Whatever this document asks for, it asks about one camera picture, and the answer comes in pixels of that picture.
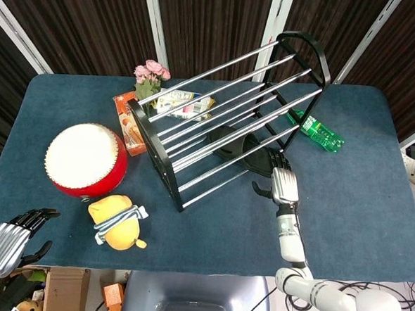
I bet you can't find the pink artificial flower bouquet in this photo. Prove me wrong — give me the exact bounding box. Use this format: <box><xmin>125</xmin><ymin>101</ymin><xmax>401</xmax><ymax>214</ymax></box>
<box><xmin>131</xmin><ymin>58</ymin><xmax>173</xmax><ymax>108</ymax></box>

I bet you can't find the black chrome shoe rack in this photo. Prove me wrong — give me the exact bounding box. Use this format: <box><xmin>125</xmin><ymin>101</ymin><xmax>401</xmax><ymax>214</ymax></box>
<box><xmin>120</xmin><ymin>20</ymin><xmax>335</xmax><ymax>222</ymax></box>

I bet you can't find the grey plastic bin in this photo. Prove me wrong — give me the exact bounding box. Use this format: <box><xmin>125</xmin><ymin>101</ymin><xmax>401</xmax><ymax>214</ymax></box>
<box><xmin>118</xmin><ymin>268</ymin><xmax>275</xmax><ymax>311</ymax></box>

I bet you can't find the green plastic bottle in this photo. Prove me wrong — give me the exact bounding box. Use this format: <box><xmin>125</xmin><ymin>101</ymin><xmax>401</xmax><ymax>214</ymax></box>
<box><xmin>286</xmin><ymin>108</ymin><xmax>347</xmax><ymax>154</ymax></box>

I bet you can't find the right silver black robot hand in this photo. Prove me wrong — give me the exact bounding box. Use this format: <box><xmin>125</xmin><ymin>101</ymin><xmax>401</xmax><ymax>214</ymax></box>
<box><xmin>250</xmin><ymin>147</ymin><xmax>303</xmax><ymax>208</ymax></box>

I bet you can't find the black rubber slipper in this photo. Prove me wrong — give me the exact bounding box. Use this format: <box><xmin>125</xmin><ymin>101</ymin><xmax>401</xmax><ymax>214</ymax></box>
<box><xmin>205</xmin><ymin>124</ymin><xmax>279</xmax><ymax>177</ymax></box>

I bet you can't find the black cable tangle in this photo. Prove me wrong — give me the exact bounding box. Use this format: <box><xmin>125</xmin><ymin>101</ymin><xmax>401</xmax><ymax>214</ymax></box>
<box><xmin>245</xmin><ymin>270</ymin><xmax>415</xmax><ymax>311</ymax></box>

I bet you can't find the red white drum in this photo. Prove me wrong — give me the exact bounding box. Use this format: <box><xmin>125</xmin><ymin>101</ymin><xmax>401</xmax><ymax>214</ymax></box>
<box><xmin>42</xmin><ymin>120</ymin><xmax>131</xmax><ymax>201</ymax></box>

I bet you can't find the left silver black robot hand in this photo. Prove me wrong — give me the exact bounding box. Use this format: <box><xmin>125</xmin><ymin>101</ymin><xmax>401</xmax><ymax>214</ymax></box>
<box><xmin>0</xmin><ymin>205</ymin><xmax>61</xmax><ymax>283</ymax></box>

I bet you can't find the yellow plush toy with scarf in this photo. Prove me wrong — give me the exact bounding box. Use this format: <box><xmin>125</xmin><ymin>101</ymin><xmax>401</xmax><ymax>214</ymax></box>
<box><xmin>85</xmin><ymin>192</ymin><xmax>151</xmax><ymax>253</ymax></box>

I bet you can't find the blue table cloth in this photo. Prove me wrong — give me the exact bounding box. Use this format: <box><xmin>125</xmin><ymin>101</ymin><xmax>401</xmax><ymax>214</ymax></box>
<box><xmin>0</xmin><ymin>63</ymin><xmax>415</xmax><ymax>289</ymax></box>

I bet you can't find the orange snack box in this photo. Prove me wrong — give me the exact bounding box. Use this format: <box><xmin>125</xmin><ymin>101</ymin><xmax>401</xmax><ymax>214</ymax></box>
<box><xmin>109</xmin><ymin>89</ymin><xmax>151</xmax><ymax>158</ymax></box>

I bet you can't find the small orange box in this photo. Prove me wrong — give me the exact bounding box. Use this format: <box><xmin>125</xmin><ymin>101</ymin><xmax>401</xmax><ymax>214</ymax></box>
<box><xmin>101</xmin><ymin>281</ymin><xmax>127</xmax><ymax>311</ymax></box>

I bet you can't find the brown cardboard box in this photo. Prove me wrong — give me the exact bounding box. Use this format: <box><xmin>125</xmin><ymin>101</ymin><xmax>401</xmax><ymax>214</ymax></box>
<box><xmin>7</xmin><ymin>262</ymin><xmax>91</xmax><ymax>311</ymax></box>

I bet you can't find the white snack packet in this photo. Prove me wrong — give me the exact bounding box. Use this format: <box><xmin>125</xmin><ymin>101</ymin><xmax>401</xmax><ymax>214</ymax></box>
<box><xmin>153</xmin><ymin>87</ymin><xmax>217</xmax><ymax>122</ymax></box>

